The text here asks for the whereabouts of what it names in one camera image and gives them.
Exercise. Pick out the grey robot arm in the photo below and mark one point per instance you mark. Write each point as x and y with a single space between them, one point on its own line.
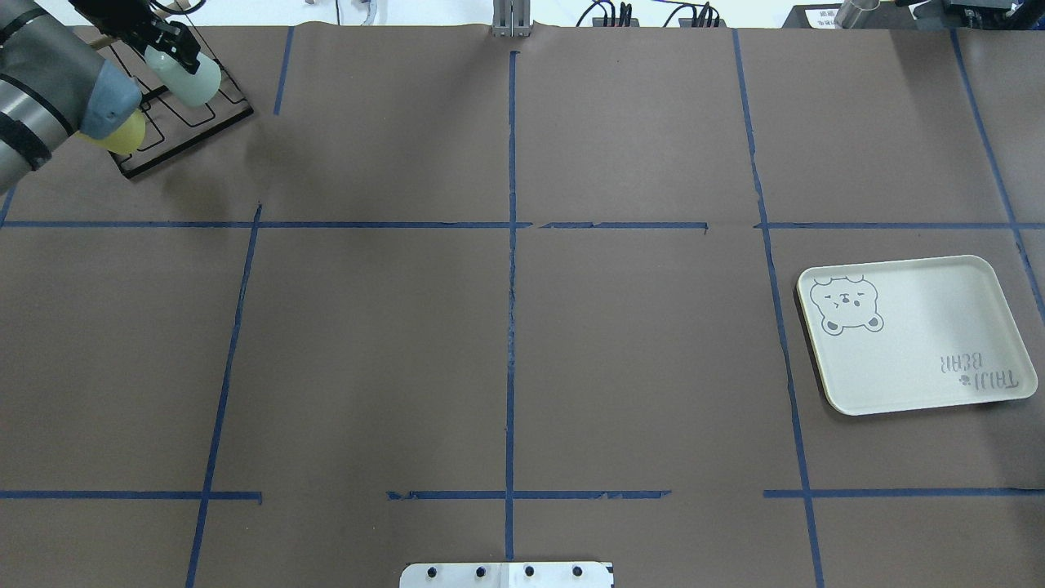
55 85

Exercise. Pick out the grey aluminium camera post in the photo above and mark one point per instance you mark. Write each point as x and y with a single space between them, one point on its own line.
511 19

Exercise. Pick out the white paper label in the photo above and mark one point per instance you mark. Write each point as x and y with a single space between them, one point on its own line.
821 17

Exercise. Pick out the yellow plastic cup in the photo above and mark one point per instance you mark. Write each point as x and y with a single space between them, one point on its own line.
126 139

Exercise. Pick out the black wire cup rack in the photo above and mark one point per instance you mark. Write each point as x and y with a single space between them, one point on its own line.
173 127

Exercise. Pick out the grey metal cylinder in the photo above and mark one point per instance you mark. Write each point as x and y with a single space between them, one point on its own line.
854 14

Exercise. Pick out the black power strip with cables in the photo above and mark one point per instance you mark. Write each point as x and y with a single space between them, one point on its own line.
651 14

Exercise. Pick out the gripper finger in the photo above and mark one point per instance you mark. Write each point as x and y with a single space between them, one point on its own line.
161 36
182 56

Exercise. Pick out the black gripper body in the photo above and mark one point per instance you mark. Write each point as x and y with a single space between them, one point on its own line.
115 14

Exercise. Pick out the pale green plastic cup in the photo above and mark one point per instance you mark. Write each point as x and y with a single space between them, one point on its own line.
193 89

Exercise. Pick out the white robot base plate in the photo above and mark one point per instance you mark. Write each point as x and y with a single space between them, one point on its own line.
509 574

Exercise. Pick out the cream bear print tray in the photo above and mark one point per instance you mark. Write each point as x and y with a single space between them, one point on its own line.
913 334

